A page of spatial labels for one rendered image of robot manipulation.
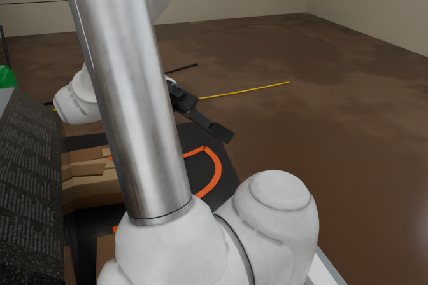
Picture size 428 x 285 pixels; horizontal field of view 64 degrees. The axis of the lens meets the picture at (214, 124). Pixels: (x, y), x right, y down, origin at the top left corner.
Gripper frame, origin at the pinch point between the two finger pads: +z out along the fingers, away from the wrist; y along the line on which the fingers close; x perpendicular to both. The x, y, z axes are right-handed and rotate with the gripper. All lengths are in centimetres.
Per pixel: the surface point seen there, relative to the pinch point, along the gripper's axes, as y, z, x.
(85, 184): -62, -127, -60
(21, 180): -6, -70, -52
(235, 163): -142, -114, 7
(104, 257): -65, -77, -72
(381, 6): -340, -242, 343
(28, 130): -8, -103, -42
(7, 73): -18, -245, -43
